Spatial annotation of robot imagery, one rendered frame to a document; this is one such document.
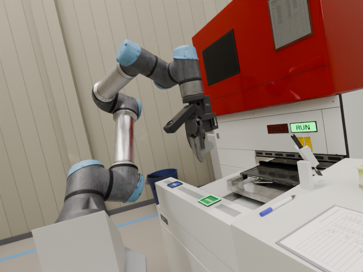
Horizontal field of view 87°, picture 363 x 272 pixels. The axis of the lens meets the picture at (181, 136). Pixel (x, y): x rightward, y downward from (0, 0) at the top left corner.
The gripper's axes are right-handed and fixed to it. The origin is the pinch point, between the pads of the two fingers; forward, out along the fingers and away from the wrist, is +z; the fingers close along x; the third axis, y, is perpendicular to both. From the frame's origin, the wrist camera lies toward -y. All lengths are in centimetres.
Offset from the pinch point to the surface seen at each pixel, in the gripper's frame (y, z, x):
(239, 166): 59, 25, 46
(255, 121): 59, -4, 25
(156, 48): 104, -134, 232
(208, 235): -4.0, 23.0, -3.0
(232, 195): 24.8, 26.1, 17.0
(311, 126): 58, 1, -4
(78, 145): -36, -7, 264
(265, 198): 26.6, 23.5, -0.2
